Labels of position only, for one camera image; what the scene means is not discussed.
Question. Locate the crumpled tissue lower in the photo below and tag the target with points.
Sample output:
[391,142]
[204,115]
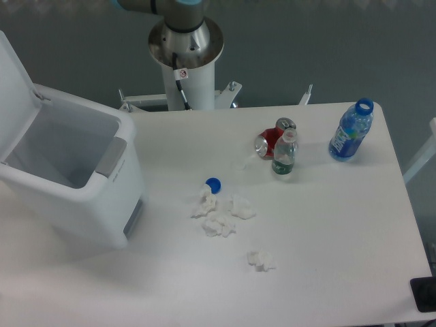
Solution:
[262,260]

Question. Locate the white trash can lid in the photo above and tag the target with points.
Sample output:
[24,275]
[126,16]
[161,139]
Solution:
[13,98]

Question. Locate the white frame at right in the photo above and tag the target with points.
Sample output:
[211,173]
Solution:
[422,156]

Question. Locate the crumpled tissue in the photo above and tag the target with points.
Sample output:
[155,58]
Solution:
[241,207]
[219,224]
[262,260]
[207,202]

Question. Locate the crumpled tissue middle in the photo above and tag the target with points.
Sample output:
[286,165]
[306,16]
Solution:
[219,224]

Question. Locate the white pedestal base frame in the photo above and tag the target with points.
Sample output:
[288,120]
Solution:
[223,99]

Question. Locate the white trash can body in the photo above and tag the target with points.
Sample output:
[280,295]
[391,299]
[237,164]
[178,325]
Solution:
[74,163]

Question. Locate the clear green-label bottle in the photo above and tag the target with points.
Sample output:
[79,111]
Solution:
[284,153]

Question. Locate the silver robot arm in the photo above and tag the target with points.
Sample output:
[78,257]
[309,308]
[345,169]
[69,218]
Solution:
[179,16]

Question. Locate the blue bottle cap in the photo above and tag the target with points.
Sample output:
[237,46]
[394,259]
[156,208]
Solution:
[214,184]

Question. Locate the black device at edge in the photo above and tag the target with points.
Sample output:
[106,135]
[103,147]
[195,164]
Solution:
[423,289]

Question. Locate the blue plastic drink bottle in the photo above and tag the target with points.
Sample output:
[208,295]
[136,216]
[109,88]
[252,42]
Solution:
[353,126]

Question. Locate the crumpled tissue left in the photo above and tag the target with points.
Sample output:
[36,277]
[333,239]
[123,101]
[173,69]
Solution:
[207,202]

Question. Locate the crushed red soda can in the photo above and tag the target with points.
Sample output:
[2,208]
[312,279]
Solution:
[264,142]

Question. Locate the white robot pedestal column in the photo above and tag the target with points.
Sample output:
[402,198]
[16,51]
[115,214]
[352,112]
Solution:
[188,64]

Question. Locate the crumpled tissue right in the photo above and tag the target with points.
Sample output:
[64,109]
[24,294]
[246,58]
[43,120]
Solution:
[241,207]

